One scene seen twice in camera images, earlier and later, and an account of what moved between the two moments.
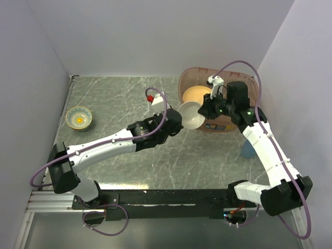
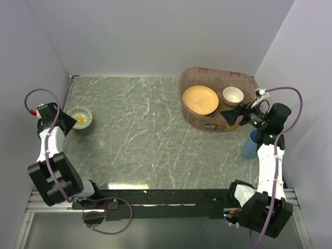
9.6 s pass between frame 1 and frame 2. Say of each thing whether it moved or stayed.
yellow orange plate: stayed
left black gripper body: moved
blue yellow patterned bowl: stayed
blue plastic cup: stayed
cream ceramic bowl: moved
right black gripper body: moved
